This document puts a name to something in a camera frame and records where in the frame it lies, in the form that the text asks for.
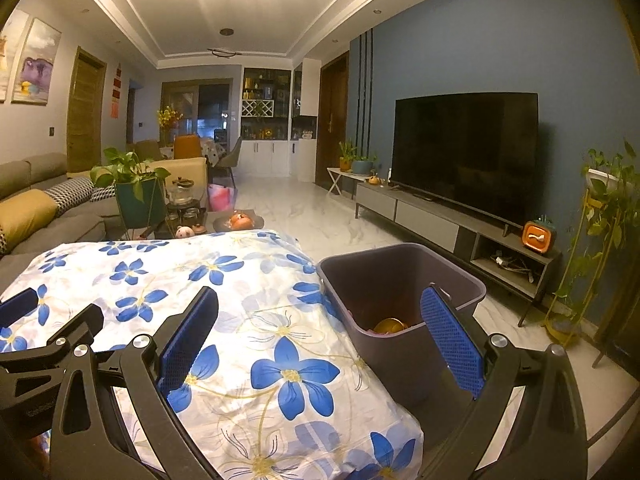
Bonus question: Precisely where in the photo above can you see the black television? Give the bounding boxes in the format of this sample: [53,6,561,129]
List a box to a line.
[390,91,541,226]

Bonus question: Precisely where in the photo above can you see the red wall decoration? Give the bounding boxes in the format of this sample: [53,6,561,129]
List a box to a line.
[111,62,123,120]

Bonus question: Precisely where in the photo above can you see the white display cabinet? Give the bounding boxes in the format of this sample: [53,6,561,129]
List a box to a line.
[240,57,321,181]

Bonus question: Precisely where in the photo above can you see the dark wooden door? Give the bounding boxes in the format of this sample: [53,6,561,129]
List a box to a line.
[316,52,351,186]

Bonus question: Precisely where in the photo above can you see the sailboat painting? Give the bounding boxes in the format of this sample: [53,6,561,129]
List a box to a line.
[0,10,31,103]

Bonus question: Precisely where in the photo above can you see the light wooden door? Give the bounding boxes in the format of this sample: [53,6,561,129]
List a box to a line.
[66,46,107,173]

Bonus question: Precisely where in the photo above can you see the cables in TV stand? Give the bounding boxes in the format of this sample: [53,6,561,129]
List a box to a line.
[490,252,531,273]

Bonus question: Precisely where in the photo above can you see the sliding glass door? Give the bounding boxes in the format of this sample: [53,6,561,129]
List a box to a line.
[160,78,233,138]

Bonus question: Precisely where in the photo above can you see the orange retro speaker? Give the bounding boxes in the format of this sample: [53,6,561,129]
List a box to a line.
[522,216,551,253]

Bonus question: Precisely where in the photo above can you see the grey plastic bin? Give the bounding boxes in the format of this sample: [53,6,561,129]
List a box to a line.
[317,242,487,413]

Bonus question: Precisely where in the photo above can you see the plate of orange fruit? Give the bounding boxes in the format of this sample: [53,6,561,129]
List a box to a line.
[212,210,266,233]

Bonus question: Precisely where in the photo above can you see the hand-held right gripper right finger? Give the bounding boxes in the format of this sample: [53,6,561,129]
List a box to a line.
[420,283,592,480]

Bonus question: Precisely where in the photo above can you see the dining table with cloth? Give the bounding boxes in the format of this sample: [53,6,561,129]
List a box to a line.
[199,137,223,168]

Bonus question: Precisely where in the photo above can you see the grey TV stand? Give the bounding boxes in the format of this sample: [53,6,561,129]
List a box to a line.
[355,180,563,328]

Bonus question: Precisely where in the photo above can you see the glass teapot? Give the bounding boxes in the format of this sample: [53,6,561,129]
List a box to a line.
[166,176,193,206]

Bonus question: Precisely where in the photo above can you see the plant in blue pot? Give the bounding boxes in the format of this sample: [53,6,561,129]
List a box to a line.
[350,154,378,176]

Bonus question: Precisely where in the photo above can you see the grey dining chair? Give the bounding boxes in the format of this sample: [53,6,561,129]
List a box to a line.
[216,136,243,181]

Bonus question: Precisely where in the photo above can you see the blue floral tablecloth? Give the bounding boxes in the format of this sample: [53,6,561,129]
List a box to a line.
[0,229,426,480]

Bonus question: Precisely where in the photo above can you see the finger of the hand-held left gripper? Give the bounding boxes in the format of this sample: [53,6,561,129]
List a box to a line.
[0,304,105,376]
[0,287,40,330]

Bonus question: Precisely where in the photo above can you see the white folding side table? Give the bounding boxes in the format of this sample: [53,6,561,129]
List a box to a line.
[327,166,371,196]

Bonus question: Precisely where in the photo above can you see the purple painting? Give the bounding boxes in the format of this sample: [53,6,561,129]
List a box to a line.
[11,17,62,106]

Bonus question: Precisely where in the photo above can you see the glass coffee table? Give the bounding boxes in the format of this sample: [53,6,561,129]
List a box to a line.
[107,207,268,241]

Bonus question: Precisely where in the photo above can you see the yellow flower bouquet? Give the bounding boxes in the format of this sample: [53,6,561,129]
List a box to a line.
[156,105,183,146]

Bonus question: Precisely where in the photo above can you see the olive dining chair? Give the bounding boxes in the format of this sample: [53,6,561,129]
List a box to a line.
[134,139,163,161]

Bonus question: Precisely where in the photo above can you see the grey sofa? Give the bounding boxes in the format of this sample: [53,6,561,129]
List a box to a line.
[0,159,166,261]

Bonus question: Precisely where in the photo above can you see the pothos in teal pot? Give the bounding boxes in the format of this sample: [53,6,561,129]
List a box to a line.
[102,147,172,231]

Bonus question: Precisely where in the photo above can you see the orange dining chair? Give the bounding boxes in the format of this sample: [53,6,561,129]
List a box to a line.
[173,134,202,160]

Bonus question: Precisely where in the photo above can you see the large mustard cushion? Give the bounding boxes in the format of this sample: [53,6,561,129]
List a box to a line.
[0,189,60,248]

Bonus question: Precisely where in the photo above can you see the pink shopping bag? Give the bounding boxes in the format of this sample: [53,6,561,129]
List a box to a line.
[207,183,237,212]

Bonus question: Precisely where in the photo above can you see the small mustard cushion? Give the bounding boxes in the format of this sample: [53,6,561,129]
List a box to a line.
[67,167,113,183]

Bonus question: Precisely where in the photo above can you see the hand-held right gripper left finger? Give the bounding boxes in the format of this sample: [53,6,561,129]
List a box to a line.
[49,285,222,480]

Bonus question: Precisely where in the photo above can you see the trailing plant on gold stand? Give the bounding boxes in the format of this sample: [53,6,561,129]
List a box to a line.
[542,140,640,351]

